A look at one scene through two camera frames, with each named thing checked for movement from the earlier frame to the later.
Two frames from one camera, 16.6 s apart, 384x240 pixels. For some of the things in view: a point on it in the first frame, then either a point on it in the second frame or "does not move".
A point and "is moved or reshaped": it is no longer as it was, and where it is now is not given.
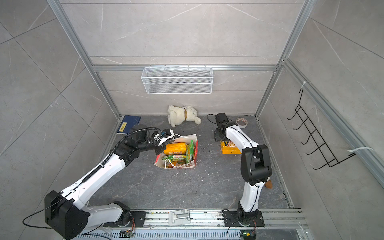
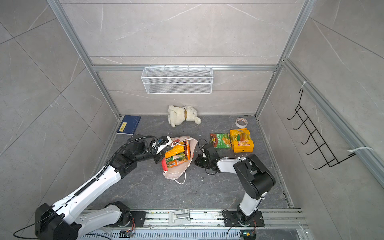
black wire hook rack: (306, 121) does not move
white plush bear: (177, 115) does not move
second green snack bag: (175, 157) does not move
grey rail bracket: (179, 217) does not move
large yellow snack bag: (230, 148) is moved or reshaped
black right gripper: (217, 136) to (198, 161)
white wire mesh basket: (177, 80) does not move
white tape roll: (242, 122) does not move
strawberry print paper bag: (183, 139) is moved or reshaped
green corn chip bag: (190, 152) to (220, 140)
